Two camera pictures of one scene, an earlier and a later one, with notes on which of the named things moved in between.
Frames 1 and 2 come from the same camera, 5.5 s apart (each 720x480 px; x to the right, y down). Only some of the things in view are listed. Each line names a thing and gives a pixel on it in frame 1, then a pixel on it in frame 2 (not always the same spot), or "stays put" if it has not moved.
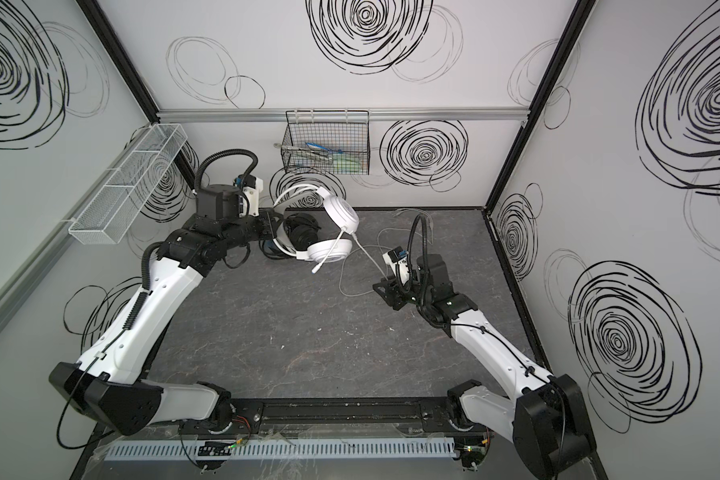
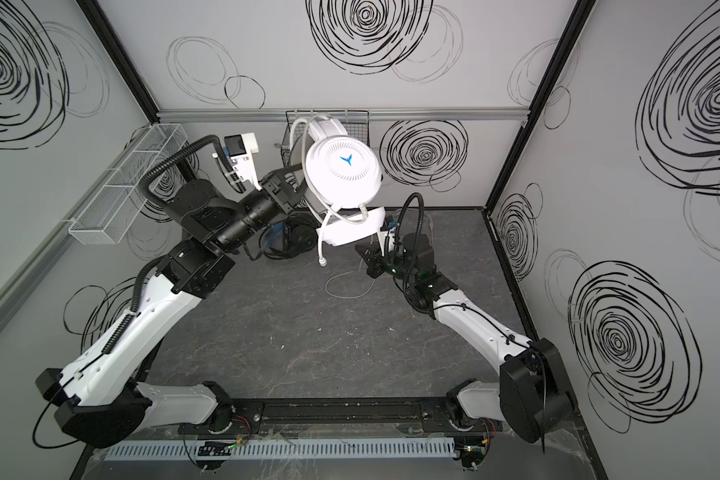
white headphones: [322, 251] -> [343, 175]
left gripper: [270, 224] -> [281, 190]
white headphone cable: [373, 256] -> [348, 274]
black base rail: [340, 417] stays put
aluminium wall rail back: [344, 115] stays put
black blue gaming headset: [302, 229] stays put
